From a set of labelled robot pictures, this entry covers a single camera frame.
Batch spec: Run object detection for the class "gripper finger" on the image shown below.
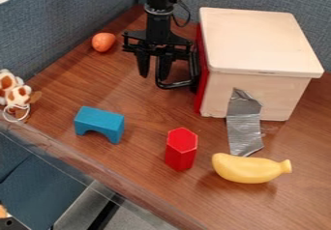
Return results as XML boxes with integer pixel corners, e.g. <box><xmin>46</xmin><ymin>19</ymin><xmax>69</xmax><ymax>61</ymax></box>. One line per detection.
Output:
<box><xmin>156</xmin><ymin>53</ymin><xmax>175</xmax><ymax>82</ymax></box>
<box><xmin>134</xmin><ymin>49</ymin><xmax>153</xmax><ymax>79</ymax></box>

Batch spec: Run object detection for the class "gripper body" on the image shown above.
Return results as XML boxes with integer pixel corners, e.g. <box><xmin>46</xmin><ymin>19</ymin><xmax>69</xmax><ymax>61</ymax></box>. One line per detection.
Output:
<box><xmin>120</xmin><ymin>12</ymin><xmax>196</xmax><ymax>60</ymax></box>

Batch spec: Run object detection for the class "orange toy potato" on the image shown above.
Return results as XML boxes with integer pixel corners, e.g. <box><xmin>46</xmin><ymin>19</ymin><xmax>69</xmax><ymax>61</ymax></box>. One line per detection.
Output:
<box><xmin>90</xmin><ymin>32</ymin><xmax>118</xmax><ymax>53</ymax></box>

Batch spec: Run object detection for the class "blue arch block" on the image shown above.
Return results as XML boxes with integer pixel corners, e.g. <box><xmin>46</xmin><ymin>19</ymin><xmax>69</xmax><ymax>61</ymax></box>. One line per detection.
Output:
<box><xmin>72</xmin><ymin>105</ymin><xmax>127</xmax><ymax>145</ymax></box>

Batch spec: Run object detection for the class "red hexagonal block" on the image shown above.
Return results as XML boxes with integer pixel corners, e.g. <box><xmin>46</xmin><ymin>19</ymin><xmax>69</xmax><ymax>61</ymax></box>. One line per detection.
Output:
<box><xmin>163</xmin><ymin>127</ymin><xmax>201</xmax><ymax>172</ymax></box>

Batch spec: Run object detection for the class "cabinet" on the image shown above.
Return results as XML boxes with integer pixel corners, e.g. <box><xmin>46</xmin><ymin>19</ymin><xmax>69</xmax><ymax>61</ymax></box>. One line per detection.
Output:
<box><xmin>197</xmin><ymin>7</ymin><xmax>326</xmax><ymax>123</ymax></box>

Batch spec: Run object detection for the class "grey tape strip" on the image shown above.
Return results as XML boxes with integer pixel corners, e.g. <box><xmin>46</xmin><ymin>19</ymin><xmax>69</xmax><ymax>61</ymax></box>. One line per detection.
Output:
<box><xmin>225</xmin><ymin>87</ymin><xmax>267</xmax><ymax>158</ymax></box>

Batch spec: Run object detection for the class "yellow toy banana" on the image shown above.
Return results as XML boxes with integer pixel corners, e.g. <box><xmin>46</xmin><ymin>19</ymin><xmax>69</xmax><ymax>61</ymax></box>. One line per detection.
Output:
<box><xmin>210</xmin><ymin>152</ymin><xmax>294</xmax><ymax>185</ymax></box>

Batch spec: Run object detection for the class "white and brown plush animal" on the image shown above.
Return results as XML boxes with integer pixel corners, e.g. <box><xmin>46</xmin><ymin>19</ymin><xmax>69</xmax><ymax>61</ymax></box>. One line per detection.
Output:
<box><xmin>0</xmin><ymin>68</ymin><xmax>44</xmax><ymax>124</ymax></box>

